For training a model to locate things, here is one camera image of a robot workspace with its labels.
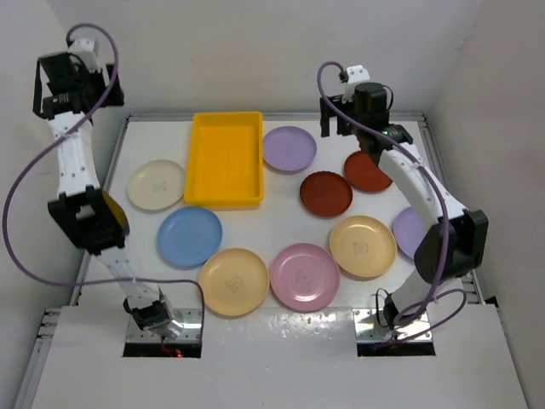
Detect dark red plate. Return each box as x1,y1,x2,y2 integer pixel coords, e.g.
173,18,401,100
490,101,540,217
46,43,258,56
299,171,353,218
344,151,393,193

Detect lilac plate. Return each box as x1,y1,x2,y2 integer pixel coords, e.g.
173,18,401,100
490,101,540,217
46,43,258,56
393,207,425,260
263,126,317,172

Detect cream white plate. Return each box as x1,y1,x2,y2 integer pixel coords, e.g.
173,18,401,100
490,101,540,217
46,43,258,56
126,159,186,211

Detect tan plate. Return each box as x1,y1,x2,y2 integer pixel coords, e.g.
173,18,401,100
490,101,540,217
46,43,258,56
329,216,397,279
198,248,270,317

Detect pink plate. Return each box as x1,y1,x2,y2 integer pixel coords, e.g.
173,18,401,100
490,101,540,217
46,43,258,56
269,243,341,313

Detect blue plate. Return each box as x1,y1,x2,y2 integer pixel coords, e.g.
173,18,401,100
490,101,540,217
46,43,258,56
157,206,223,268

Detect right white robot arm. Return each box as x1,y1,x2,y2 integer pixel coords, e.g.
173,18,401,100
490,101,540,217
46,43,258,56
320,82,489,330

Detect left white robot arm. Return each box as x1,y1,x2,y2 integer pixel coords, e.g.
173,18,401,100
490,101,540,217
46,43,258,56
33,44,175,338

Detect yellow plastic bin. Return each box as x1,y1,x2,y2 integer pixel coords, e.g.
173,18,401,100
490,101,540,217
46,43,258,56
184,111,265,208

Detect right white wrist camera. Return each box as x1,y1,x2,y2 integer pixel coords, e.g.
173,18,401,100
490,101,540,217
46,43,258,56
340,65,370,103

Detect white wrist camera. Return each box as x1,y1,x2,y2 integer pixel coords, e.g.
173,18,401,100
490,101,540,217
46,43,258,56
68,38,102,72
340,65,370,103

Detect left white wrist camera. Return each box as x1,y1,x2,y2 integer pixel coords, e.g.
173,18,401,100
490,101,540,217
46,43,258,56
68,38,102,72

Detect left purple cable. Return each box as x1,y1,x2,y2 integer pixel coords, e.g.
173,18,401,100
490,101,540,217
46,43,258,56
1,23,206,337

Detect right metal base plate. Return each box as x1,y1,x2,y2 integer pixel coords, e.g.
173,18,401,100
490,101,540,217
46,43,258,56
353,308,433,345

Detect metal base plate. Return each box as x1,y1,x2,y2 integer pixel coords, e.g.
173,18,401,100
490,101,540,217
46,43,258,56
353,308,433,345
125,308,202,344

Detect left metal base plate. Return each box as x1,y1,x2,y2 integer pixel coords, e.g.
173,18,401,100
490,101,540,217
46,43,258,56
125,308,202,344

